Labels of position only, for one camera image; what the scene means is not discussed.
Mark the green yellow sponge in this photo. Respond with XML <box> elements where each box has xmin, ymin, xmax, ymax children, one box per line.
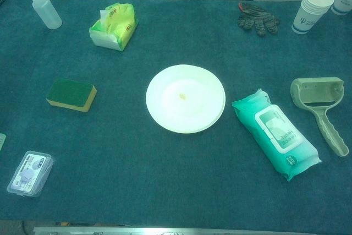
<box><xmin>46</xmin><ymin>78</ymin><xmax>97</xmax><ymax>113</ymax></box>

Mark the grey knitted work glove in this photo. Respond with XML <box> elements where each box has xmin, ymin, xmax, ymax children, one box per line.
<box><xmin>237</xmin><ymin>2</ymin><xmax>281</xmax><ymax>37</ymax></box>

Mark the stack of white paper cups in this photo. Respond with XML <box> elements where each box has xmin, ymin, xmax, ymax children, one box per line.
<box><xmin>291</xmin><ymin>0</ymin><xmax>335</xmax><ymax>35</ymax></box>

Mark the pale green lint roller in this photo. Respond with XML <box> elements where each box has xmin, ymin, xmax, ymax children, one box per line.
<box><xmin>290</xmin><ymin>76</ymin><xmax>349</xmax><ymax>157</ymax></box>

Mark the yellow green tissue pack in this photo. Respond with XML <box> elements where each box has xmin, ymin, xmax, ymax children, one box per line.
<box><xmin>89</xmin><ymin>2</ymin><xmax>138</xmax><ymax>53</ymax></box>

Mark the white round plate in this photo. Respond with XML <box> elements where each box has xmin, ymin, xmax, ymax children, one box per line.
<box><xmin>145</xmin><ymin>64</ymin><xmax>227</xmax><ymax>134</ymax></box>

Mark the teal wet wipes pack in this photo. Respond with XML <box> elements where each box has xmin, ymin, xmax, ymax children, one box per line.
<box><xmin>231</xmin><ymin>89</ymin><xmax>322</xmax><ymax>182</ymax></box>

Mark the clear plastic squeeze bottle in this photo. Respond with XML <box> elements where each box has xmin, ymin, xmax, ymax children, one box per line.
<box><xmin>27</xmin><ymin>0</ymin><xmax>63</xmax><ymax>30</ymax></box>

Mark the teal table cloth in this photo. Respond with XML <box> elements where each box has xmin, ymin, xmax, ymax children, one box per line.
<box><xmin>0</xmin><ymin>0</ymin><xmax>352</xmax><ymax>232</ymax></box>

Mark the clear plastic card box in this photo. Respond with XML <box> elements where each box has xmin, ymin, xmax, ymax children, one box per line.
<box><xmin>6</xmin><ymin>150</ymin><xmax>54</xmax><ymax>198</ymax></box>

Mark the metal frame rail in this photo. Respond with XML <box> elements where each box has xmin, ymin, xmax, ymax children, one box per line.
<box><xmin>32</xmin><ymin>226</ymin><xmax>317</xmax><ymax>235</ymax></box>

